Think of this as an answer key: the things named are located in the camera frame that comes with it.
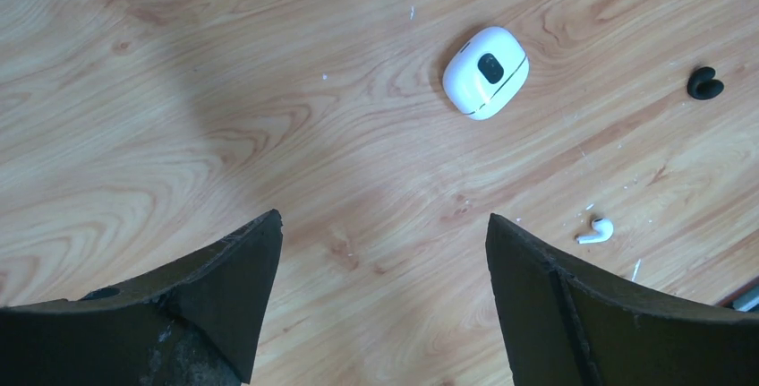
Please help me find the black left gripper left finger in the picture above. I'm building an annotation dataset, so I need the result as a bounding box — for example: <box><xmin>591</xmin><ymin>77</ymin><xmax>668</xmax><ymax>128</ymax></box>
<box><xmin>1</xmin><ymin>210</ymin><xmax>283</xmax><ymax>385</ymax></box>

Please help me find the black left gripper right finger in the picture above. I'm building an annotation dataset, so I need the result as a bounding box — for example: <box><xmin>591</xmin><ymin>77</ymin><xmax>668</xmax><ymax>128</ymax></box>
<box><xmin>485</xmin><ymin>214</ymin><xmax>758</xmax><ymax>385</ymax></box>

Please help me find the white earbud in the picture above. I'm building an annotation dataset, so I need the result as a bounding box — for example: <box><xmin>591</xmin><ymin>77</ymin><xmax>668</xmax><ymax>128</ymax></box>
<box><xmin>576</xmin><ymin>218</ymin><xmax>615</xmax><ymax>244</ymax></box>

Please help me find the white earbud charging case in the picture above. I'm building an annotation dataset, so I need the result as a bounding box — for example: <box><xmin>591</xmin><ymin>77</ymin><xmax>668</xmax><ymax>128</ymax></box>
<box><xmin>442</xmin><ymin>26</ymin><xmax>530</xmax><ymax>121</ymax></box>

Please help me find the black earbud near left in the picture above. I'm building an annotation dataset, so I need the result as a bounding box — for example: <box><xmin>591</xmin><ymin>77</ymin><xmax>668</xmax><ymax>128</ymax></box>
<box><xmin>687</xmin><ymin>66</ymin><xmax>724</xmax><ymax>100</ymax></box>

